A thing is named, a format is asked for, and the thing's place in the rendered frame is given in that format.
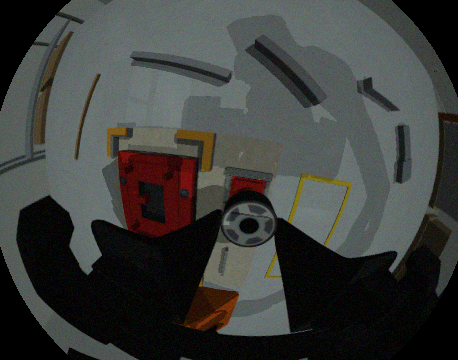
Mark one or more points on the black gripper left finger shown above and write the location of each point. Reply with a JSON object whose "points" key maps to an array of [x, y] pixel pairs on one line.
{"points": [[176, 260]]}

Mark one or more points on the black and grey wheel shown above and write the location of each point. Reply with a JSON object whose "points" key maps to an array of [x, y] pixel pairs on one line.
{"points": [[248, 234]]}

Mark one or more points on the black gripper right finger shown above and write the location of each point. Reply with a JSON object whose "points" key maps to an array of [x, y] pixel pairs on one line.
{"points": [[314, 277]]}

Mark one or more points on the yellow rectangular outline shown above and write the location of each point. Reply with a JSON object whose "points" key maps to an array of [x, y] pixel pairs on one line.
{"points": [[295, 203]]}

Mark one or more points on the brown thin rod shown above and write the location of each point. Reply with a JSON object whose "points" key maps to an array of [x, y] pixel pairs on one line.
{"points": [[84, 115]]}

